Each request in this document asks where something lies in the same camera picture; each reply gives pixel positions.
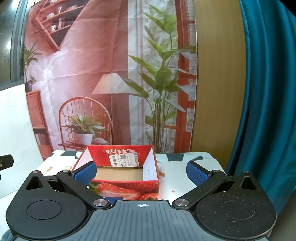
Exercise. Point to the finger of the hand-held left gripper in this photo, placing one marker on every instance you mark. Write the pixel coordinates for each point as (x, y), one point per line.
(6, 161)

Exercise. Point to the light wooden panel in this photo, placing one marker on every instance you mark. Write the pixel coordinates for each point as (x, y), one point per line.
(219, 81)

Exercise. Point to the teal curtain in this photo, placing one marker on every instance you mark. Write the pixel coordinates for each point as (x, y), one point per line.
(268, 92)

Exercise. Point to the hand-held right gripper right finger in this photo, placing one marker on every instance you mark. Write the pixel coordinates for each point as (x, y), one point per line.
(197, 173)

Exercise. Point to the dark window with grey frame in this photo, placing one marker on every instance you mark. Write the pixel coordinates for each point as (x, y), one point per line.
(10, 41)

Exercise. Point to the printed room scene backdrop cloth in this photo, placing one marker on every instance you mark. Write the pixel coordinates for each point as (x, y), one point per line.
(92, 58)

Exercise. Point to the red strawberry print cardboard box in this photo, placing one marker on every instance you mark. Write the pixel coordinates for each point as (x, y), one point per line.
(124, 188)

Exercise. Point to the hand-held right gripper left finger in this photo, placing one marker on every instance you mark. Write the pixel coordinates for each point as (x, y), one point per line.
(84, 172)

